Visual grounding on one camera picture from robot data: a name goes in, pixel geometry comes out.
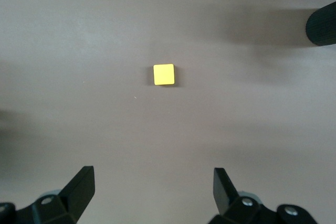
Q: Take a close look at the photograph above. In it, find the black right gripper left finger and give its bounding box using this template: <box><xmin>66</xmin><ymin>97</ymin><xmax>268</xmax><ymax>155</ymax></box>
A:
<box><xmin>15</xmin><ymin>165</ymin><xmax>96</xmax><ymax>224</ymax></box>

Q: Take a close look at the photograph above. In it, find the yellow cube block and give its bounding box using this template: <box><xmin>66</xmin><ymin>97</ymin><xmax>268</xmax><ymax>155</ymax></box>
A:
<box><xmin>153</xmin><ymin>63</ymin><xmax>176</xmax><ymax>87</ymax></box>

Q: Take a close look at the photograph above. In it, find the black ribbed cylinder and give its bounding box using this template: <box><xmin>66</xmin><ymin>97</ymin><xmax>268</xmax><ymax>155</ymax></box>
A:
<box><xmin>305</xmin><ymin>0</ymin><xmax>336</xmax><ymax>47</ymax></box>

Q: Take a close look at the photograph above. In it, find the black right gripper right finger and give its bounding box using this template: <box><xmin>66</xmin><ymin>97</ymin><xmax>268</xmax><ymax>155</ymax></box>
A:
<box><xmin>208</xmin><ymin>167</ymin><xmax>279</xmax><ymax>224</ymax></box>

